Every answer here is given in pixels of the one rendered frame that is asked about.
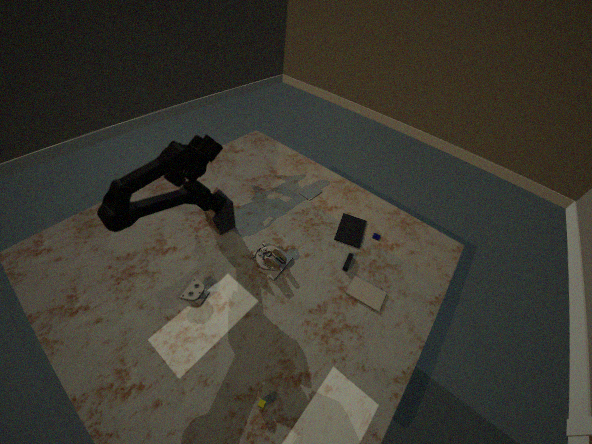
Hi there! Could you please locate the beige flat rectangular plate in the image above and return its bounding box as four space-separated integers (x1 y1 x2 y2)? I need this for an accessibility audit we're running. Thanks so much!
346 275 387 313

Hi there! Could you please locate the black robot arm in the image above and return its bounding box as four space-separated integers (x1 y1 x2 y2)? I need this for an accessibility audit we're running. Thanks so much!
97 134 226 232

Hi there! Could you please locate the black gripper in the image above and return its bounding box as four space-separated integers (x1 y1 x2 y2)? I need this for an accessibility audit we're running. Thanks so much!
164 135 202 188

